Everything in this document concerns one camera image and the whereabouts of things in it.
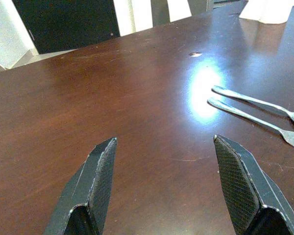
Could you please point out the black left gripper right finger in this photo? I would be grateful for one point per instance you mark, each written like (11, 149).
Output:
(245, 191)

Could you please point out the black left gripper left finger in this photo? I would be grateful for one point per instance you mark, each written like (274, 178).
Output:
(88, 191)

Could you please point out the black cabinet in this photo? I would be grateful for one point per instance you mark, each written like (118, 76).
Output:
(71, 22)

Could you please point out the white cloth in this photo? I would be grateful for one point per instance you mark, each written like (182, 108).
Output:
(267, 11)

